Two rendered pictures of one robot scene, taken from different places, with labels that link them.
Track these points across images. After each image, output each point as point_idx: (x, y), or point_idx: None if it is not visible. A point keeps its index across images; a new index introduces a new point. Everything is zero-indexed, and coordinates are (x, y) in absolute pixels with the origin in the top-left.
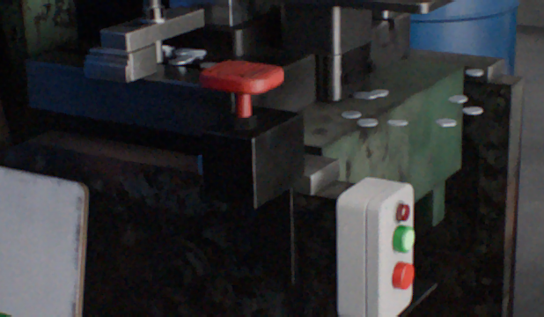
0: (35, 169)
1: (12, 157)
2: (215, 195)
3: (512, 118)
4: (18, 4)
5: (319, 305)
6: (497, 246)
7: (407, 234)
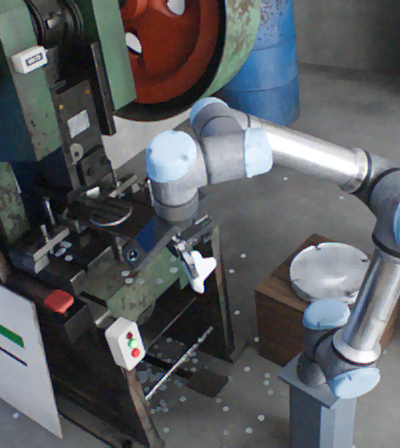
0: (18, 291)
1: (10, 285)
2: (59, 335)
3: (213, 243)
4: (3, 228)
5: (111, 357)
6: (215, 288)
7: (132, 343)
